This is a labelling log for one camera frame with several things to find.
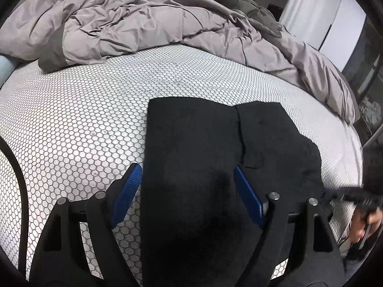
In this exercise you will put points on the white curtain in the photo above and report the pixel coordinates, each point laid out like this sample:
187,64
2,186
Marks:
302,3

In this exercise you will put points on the white wardrobe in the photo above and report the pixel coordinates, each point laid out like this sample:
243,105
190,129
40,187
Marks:
344,24

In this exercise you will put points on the black monitor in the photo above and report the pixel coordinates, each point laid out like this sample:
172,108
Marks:
276,12

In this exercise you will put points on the person's right hand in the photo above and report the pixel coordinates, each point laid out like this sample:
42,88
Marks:
357,224

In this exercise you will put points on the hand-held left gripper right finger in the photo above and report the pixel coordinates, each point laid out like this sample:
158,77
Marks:
250,198

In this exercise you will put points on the dark shelf unit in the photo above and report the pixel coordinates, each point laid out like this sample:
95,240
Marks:
366,80

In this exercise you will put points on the light blue pillow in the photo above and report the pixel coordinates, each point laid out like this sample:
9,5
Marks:
6,68

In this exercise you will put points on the black pants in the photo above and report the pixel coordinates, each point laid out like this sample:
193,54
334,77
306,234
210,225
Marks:
194,161

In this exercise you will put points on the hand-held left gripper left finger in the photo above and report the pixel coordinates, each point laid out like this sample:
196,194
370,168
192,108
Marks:
127,195

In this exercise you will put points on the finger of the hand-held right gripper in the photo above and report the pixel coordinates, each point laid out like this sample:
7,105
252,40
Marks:
334,195

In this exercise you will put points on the hexagon patterned mattress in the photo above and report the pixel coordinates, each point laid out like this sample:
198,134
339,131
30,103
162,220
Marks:
74,125

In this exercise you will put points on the grey duvet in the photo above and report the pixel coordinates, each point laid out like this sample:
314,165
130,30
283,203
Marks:
149,24

